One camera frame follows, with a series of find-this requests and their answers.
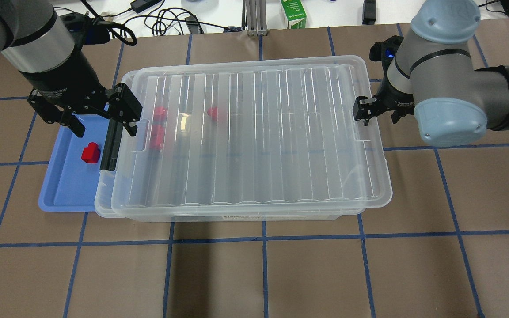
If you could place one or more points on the clear plastic storage box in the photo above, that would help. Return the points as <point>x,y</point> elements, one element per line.
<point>219,214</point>

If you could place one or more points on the aluminium frame post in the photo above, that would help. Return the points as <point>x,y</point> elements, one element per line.
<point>254,17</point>

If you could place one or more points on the clear plastic box lid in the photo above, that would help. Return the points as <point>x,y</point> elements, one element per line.
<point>254,137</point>

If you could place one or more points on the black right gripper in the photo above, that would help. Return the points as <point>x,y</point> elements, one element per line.
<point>394,102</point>

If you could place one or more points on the red block in box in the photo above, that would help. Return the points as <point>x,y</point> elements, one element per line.
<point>218,114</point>
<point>156,138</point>
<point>160,113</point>

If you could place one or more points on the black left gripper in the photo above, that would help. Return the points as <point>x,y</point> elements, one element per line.
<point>66,83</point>

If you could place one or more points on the red block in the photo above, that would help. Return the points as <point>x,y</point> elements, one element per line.
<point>218,114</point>
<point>91,153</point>
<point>160,113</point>
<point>156,138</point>

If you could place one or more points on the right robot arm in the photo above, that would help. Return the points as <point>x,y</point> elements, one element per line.
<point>429,74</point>

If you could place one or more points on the black power adapter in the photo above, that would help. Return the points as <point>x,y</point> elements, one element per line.
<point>139,6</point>

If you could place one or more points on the green white carton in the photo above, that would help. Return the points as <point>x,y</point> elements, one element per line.
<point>293,14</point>

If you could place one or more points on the blue plastic tray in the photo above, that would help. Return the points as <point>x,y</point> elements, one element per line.
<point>70,184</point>

